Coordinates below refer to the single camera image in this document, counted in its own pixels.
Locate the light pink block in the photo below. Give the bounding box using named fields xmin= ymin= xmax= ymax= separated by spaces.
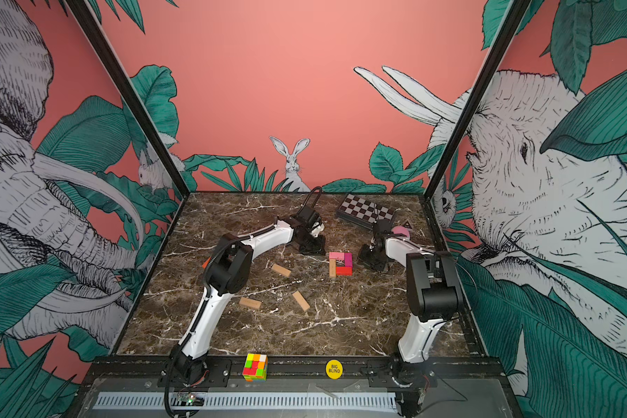
xmin=328 ymin=252 xmax=346 ymax=261

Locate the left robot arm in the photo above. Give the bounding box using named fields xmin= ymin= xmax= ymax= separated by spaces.
xmin=158 ymin=212 xmax=325 ymax=388

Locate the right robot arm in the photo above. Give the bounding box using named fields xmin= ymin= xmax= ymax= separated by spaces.
xmin=359 ymin=219 xmax=463 ymax=388

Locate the pink round button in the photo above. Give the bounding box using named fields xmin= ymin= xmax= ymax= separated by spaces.
xmin=391 ymin=226 xmax=410 ymax=240

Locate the folded checkered chess board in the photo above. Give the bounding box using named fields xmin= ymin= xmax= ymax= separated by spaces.
xmin=335 ymin=193 xmax=395 ymax=230

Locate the yellow big blind chip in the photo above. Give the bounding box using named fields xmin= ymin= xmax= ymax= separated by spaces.
xmin=325 ymin=359 xmax=344 ymax=380

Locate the colourful puzzle cube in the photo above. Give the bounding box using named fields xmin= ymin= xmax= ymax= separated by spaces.
xmin=242 ymin=353 xmax=268 ymax=381

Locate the white perforated strip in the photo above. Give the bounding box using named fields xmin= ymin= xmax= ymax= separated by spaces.
xmin=92 ymin=392 xmax=397 ymax=412

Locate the small circuit board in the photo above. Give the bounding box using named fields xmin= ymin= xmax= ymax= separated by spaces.
xmin=172 ymin=393 xmax=206 ymax=408

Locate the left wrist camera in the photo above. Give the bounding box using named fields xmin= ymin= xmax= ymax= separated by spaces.
xmin=294 ymin=206 xmax=325 ymax=238

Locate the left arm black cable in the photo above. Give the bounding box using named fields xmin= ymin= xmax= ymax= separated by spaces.
xmin=302 ymin=185 xmax=325 ymax=210

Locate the black front rail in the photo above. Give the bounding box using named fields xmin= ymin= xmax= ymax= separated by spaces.
xmin=82 ymin=355 xmax=507 ymax=391

